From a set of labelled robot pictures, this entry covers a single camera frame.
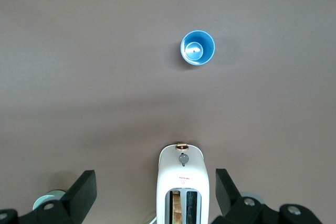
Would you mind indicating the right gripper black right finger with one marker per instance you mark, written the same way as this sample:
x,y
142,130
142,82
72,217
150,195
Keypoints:
x,y
228,197

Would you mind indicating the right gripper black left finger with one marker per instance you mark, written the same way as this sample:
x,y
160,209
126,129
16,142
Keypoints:
x,y
78,195

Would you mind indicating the blue plastic cup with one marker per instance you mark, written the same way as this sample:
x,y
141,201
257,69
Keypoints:
x,y
207,51

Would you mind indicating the pale blue bowl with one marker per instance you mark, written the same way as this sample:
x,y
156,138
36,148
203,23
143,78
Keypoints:
x,y
256,197

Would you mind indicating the mint green bowl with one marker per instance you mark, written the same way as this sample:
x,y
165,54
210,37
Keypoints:
x,y
44,198

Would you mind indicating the white two-slot toaster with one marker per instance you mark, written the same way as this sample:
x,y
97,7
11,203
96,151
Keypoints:
x,y
183,176

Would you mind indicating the brown bread slice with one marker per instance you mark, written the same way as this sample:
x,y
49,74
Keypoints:
x,y
178,208

